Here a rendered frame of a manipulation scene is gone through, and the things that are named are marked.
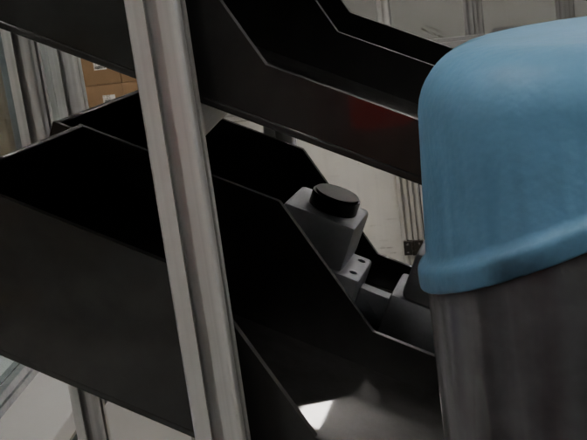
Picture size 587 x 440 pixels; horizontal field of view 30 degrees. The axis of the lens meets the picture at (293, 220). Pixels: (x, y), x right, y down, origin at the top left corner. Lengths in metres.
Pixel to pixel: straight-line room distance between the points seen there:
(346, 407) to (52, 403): 1.13
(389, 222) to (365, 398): 3.93
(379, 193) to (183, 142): 4.05
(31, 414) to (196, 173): 1.23
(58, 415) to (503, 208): 1.43
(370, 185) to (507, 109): 4.28
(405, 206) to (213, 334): 4.01
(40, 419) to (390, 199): 3.02
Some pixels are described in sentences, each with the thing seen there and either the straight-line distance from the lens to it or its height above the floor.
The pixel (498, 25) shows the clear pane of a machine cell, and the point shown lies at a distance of 4.30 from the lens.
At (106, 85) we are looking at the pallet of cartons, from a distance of 8.66.
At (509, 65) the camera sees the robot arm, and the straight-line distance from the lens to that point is 0.19.
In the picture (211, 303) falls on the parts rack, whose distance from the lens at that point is 0.43.
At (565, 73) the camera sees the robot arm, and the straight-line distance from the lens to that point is 0.19.
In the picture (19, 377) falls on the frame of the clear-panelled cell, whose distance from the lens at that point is 1.72.
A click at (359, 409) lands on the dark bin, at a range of 0.56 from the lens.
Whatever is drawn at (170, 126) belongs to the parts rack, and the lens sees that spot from 0.43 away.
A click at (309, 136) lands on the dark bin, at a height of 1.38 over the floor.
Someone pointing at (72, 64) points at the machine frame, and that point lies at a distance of 1.94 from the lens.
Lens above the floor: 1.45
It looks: 14 degrees down
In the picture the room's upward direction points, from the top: 8 degrees counter-clockwise
